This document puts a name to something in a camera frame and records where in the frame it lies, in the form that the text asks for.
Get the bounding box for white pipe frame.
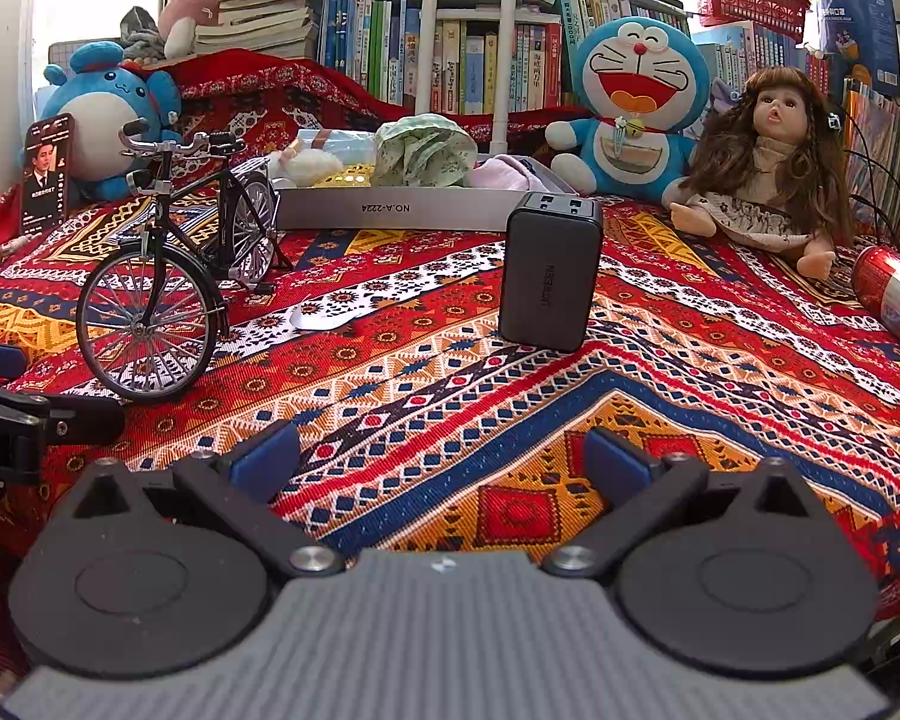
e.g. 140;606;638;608
416;0;524;158

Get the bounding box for model bicycle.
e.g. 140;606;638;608
75;120;295;404

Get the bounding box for gold sequin bow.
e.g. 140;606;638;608
311;163;380;188

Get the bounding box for row of upright books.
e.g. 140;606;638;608
319;0;900;241

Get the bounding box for white cardboard box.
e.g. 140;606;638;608
274;154;580;235

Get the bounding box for round blue plush toy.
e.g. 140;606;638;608
41;41;185;203

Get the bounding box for stack of lying books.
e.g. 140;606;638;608
193;0;322;61

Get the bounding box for metal rod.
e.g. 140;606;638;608
0;235;32;286

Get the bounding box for blue cat plush toy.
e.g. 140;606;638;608
546;16;713;203

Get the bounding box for black charger block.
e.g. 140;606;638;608
497;192;605;353

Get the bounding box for light blue pouch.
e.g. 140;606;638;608
300;129;380;158

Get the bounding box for smartphone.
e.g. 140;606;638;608
21;114;74;237

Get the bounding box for green checked cloth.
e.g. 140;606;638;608
373;114;479;188

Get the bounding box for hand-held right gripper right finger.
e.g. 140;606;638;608
541;426;822;580

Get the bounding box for pink cloth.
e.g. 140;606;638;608
469;154;563;193

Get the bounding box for red patterned blanket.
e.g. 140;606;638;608
0;49;900;623

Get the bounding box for white plush toy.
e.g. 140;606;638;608
270;146;344;188

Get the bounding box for black cables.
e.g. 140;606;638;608
846;90;900;256

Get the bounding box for blue printed box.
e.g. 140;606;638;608
806;0;900;98

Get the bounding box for red plastic basket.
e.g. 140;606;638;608
691;0;811;42

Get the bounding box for red can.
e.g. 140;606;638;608
851;246;900;358

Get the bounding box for long-haired doll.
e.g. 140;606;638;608
661;66;857;286

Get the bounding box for grey knitted cloth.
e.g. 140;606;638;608
120;6;167;61

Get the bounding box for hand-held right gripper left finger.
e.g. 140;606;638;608
67;420;346;580

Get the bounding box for pink rabbit plush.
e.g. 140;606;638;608
157;0;250;61

